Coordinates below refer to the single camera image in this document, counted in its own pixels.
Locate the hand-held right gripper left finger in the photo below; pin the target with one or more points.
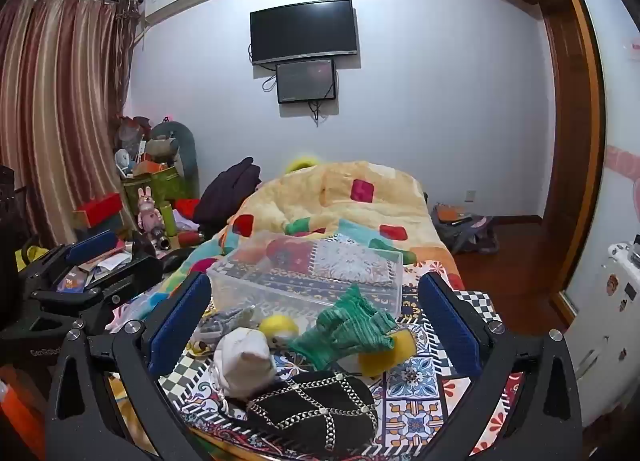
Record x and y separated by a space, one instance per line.
180 323

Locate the yellow-green plush toy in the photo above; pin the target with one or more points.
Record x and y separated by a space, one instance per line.
302 162

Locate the white suitcase with stickers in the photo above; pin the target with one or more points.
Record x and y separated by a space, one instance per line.
605 341

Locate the red box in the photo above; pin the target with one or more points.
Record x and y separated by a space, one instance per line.
97 208

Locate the patterned tile-print bedsheet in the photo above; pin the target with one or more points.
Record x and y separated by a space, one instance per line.
420 401

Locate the wooden door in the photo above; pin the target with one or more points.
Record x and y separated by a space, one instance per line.
570 151

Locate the yellow soft ball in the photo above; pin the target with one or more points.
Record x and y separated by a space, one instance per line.
280 328

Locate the yellow sponge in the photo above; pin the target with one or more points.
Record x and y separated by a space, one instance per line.
387 356

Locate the green knitted glove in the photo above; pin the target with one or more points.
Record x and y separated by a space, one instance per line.
345 326

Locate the black wall television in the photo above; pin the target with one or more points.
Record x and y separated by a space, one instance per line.
302 31

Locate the red cloth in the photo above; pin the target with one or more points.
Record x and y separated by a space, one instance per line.
187 206

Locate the dark purple coat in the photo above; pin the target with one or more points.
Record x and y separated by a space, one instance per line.
225 196

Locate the pink rabbit toy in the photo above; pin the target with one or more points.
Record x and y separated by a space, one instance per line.
148 211

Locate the black cylindrical object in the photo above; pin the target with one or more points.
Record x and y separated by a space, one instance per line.
162 239

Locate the yellow plush patchwork blanket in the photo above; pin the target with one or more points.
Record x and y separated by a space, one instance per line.
330 196

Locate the green box with clutter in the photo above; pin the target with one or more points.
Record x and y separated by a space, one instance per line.
160 186

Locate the grey backpack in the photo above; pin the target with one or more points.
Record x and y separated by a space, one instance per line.
465 231

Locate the red striped curtain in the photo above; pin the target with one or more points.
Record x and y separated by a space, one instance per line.
55 116

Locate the small black wall monitor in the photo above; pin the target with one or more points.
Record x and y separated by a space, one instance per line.
306 81

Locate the orange bag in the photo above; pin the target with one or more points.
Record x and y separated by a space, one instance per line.
20 411

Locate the green bottle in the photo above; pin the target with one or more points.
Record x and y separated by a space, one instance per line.
168 221

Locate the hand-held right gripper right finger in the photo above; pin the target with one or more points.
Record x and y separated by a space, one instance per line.
450 326

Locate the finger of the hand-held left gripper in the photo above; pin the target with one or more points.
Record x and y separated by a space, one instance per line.
92 246
135 273

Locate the white cloth hat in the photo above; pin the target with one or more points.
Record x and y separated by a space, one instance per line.
245 361

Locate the small white fan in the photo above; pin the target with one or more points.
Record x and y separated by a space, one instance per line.
123 160

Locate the clear plastic storage bin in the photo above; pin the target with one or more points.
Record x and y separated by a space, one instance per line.
310 276

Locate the black carved furniture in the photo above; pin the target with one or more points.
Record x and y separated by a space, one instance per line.
7 241

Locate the grey plush toy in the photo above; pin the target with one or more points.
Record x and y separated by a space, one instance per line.
175 141

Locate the red bottle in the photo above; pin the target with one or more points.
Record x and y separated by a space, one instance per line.
192 238

